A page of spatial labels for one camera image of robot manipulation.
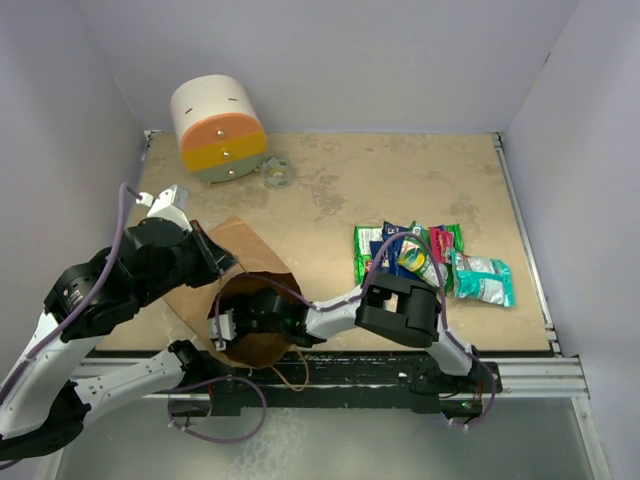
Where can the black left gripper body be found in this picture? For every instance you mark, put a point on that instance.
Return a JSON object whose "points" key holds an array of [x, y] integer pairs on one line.
{"points": [[198, 265]]}

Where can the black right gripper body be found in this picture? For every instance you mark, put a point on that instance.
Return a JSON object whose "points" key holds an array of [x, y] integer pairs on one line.
{"points": [[248, 321]]}

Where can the brown paper bag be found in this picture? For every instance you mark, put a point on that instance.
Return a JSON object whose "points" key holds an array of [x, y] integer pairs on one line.
{"points": [[260, 277]]}

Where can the green white snack packet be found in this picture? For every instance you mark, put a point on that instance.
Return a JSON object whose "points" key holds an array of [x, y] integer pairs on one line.
{"points": [[368, 241]]}

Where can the pink red snack packet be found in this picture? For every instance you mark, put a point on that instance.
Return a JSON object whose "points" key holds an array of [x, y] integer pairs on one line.
{"points": [[442, 242]]}

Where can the teal snack packet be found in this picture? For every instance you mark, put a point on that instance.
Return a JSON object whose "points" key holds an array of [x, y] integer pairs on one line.
{"points": [[483, 279]]}

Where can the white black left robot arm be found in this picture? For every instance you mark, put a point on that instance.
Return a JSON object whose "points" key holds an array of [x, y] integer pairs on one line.
{"points": [[42, 408]]}

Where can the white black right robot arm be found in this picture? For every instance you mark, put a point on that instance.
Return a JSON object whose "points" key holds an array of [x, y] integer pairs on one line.
{"points": [[404, 311]]}

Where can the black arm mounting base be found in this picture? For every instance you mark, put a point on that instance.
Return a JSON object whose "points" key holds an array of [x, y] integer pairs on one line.
{"points": [[333, 380]]}

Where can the clear tape roll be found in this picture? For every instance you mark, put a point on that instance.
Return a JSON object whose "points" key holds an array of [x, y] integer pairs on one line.
{"points": [[276, 173]]}

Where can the white cylindrical mini drawer cabinet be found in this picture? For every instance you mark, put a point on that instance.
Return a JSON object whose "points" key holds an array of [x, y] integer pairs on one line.
{"points": [[219, 135]]}

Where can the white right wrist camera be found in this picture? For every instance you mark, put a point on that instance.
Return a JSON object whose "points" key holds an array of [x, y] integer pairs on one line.
{"points": [[222, 330]]}

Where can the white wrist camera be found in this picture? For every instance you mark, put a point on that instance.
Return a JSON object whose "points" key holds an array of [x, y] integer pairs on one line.
{"points": [[222, 330], [168, 205]]}

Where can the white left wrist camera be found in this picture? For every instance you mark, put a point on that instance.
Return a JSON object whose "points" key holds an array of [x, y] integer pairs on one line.
{"points": [[168, 205]]}

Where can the aluminium frame rail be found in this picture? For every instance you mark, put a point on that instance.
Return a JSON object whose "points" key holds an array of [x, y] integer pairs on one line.
{"points": [[342, 180]]}

